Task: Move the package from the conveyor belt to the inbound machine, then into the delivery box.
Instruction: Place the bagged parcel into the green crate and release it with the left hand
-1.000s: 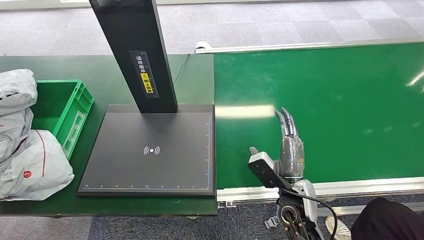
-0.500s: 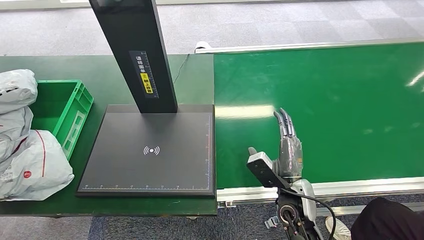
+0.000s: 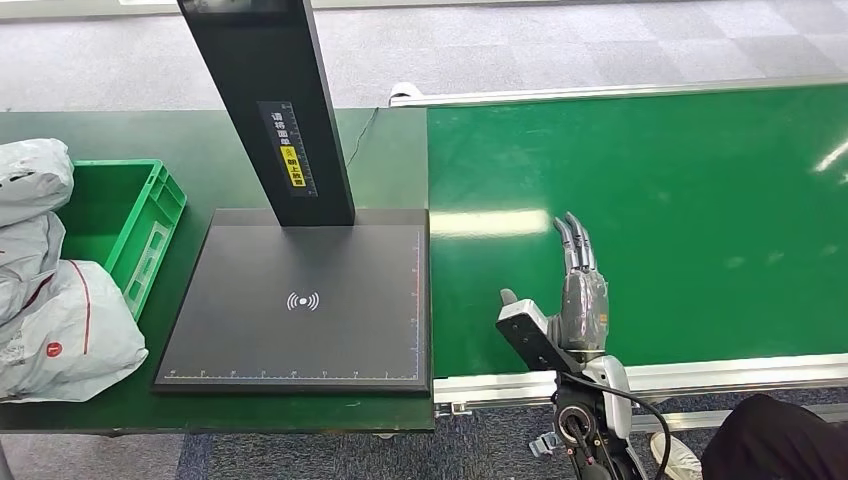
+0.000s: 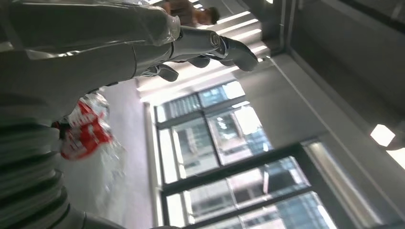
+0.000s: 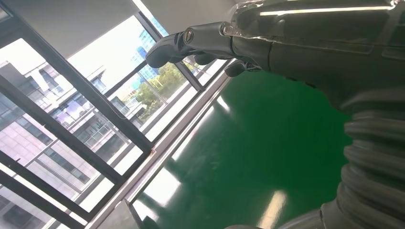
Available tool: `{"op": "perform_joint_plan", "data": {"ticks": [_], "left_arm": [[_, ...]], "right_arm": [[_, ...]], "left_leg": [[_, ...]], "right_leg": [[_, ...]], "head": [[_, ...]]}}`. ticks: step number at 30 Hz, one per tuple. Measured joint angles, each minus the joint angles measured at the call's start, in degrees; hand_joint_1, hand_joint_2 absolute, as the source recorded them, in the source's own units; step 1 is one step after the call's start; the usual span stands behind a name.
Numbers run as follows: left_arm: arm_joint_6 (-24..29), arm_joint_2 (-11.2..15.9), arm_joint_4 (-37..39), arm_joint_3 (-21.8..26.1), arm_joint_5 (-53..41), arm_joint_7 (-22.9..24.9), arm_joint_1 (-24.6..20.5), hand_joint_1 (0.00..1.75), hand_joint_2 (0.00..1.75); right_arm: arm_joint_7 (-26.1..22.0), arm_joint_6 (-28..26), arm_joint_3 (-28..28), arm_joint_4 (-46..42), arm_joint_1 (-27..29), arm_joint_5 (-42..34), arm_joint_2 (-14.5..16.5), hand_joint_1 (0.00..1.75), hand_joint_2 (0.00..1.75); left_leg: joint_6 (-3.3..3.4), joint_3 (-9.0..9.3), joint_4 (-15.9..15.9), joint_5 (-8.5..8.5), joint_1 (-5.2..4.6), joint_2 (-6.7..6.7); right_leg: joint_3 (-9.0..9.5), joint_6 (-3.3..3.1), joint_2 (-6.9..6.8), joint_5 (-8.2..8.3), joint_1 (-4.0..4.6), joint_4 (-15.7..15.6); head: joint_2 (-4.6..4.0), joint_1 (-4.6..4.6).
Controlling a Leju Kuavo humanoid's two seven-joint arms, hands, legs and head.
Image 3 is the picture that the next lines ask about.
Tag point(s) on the silver conveyor side rail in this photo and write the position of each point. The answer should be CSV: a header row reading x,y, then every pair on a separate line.
x,y
596,91
715,374

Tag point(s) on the person's leg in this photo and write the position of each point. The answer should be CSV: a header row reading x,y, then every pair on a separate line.
x,y
775,440

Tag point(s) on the person's white shoe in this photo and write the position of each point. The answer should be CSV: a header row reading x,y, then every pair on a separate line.
x,y
676,457

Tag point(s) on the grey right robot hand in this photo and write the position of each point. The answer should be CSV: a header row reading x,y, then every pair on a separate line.
x,y
583,311

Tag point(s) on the green conveyor belt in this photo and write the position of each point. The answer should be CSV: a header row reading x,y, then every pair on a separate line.
x,y
696,218

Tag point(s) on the black inbound scanner machine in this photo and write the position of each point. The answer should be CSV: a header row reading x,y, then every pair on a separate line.
x,y
298,331

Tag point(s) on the green plastic crate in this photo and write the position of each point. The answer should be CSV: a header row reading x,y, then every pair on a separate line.
x,y
142,218

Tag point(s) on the silver conveyor lower bar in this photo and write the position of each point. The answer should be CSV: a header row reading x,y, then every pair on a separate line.
x,y
689,420

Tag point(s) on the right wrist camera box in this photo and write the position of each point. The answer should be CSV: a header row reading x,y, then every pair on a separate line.
x,y
530,338

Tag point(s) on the white conveyor end cap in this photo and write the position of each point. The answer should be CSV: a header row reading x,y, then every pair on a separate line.
x,y
404,91

